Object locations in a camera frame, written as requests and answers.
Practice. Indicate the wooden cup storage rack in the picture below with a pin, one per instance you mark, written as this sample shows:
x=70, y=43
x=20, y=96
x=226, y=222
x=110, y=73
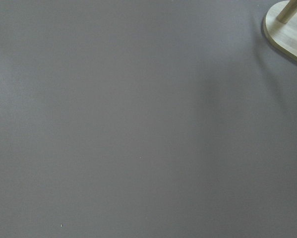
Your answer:
x=280, y=27

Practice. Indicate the brown table mat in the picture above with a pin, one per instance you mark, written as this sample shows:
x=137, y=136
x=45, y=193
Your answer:
x=145, y=119

